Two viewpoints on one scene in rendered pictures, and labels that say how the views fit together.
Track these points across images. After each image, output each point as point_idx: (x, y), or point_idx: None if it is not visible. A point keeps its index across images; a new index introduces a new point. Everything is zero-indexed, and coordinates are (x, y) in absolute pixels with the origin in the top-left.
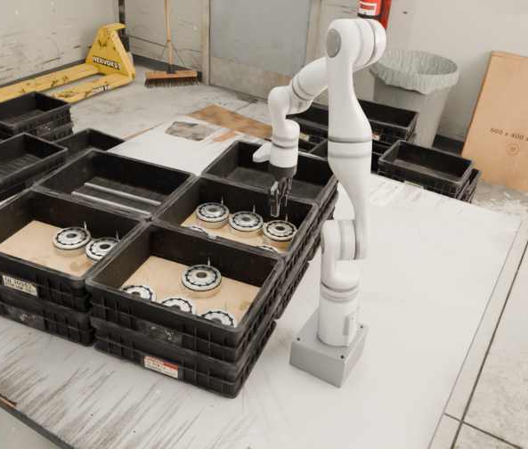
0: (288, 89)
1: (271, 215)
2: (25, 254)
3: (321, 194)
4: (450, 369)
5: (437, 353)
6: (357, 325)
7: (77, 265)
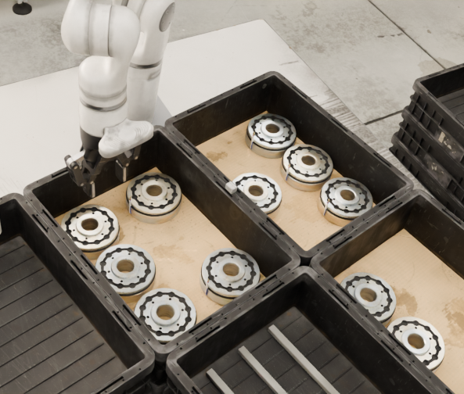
0: (110, 6)
1: (125, 180)
2: None
3: None
4: (26, 85)
5: (18, 102)
6: None
7: (406, 304)
